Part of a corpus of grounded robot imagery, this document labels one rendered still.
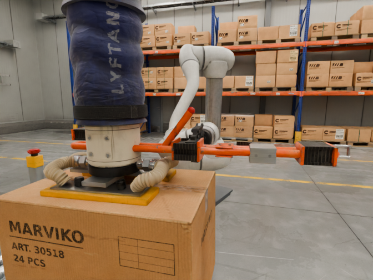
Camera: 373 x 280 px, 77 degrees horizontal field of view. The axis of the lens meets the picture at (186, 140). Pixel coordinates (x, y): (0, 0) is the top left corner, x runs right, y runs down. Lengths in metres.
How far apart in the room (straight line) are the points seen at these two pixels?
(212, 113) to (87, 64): 0.88
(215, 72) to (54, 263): 1.13
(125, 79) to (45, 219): 0.44
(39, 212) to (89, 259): 0.19
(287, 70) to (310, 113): 2.13
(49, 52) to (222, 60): 11.79
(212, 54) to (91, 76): 0.84
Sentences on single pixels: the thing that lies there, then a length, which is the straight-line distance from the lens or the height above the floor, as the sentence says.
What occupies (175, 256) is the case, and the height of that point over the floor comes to 0.98.
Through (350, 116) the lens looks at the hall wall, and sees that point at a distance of 9.71.
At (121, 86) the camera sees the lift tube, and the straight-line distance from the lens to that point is 0.69.
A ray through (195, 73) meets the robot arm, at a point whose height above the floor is 1.49.
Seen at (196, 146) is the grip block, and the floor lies 1.22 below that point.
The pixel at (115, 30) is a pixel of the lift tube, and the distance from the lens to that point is 0.72.
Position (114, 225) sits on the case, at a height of 1.04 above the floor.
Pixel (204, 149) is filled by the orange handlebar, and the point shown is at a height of 1.21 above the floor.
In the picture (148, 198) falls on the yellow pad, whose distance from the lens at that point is 0.65.
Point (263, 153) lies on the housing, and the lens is 0.67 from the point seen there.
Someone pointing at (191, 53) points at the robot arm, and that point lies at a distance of 1.37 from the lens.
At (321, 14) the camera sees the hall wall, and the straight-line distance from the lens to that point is 9.75.
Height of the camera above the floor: 1.35
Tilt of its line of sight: 10 degrees down
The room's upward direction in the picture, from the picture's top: straight up
